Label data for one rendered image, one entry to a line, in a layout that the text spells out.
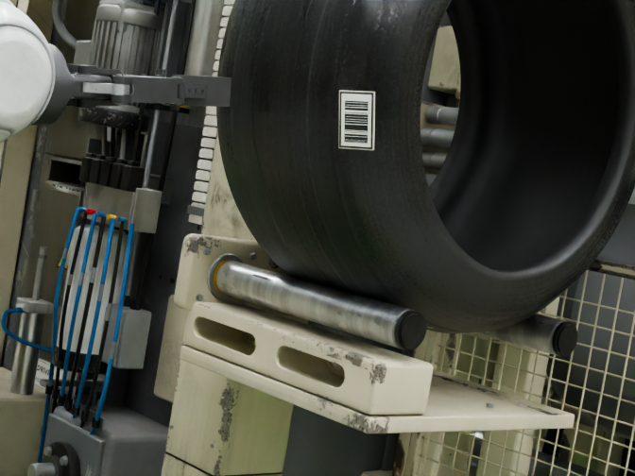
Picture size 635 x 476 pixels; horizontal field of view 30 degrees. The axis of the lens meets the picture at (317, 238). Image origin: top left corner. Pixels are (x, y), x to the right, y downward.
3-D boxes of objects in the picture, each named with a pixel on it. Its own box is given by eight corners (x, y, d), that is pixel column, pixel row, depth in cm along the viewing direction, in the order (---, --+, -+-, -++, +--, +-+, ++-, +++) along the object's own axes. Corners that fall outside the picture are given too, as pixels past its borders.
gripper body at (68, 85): (36, 42, 103) (128, 48, 109) (-8, 40, 110) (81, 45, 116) (33, 128, 104) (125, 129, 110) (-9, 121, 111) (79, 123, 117)
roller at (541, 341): (360, 287, 172) (379, 267, 173) (372, 310, 174) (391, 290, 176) (552, 339, 146) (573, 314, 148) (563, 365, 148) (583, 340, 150)
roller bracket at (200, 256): (170, 306, 153) (182, 231, 153) (386, 320, 180) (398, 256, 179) (185, 312, 151) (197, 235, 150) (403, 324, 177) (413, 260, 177)
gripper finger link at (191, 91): (159, 81, 116) (176, 83, 114) (201, 83, 119) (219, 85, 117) (159, 96, 116) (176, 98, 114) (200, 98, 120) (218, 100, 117)
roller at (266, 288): (204, 276, 153) (227, 251, 155) (222, 299, 155) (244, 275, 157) (393, 332, 127) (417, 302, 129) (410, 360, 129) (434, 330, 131)
